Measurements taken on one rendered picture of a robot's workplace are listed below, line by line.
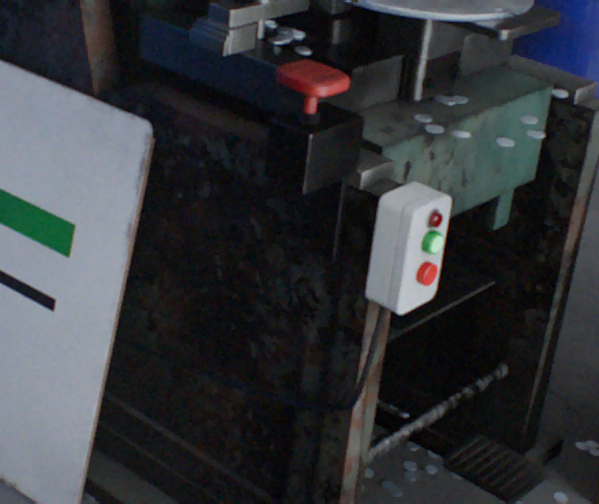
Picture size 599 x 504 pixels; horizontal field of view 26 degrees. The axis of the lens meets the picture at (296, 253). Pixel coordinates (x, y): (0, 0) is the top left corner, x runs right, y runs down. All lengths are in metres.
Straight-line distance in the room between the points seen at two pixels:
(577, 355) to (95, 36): 1.16
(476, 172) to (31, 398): 0.71
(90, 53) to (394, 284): 0.55
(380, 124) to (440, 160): 0.10
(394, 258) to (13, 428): 0.73
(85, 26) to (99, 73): 0.07
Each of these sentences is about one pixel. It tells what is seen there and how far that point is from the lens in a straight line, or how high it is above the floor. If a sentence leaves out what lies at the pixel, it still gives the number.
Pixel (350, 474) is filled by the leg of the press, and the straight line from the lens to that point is 1.64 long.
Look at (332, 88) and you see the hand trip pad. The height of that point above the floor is 0.75.
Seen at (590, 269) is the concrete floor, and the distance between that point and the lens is 2.81.
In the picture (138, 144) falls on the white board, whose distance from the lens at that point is 1.69.
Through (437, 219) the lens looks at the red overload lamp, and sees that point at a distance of 1.43.
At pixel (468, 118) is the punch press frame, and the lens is 1.65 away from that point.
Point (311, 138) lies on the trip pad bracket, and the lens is 1.36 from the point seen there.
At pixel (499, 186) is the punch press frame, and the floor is 0.51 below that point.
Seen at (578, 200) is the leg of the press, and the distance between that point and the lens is 1.88.
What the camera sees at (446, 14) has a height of 0.79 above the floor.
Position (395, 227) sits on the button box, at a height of 0.60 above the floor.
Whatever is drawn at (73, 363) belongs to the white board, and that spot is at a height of 0.23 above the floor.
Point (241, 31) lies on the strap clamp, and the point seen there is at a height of 0.73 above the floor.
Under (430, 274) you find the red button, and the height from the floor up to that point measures 0.54.
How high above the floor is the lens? 1.20
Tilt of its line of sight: 27 degrees down
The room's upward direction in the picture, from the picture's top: 7 degrees clockwise
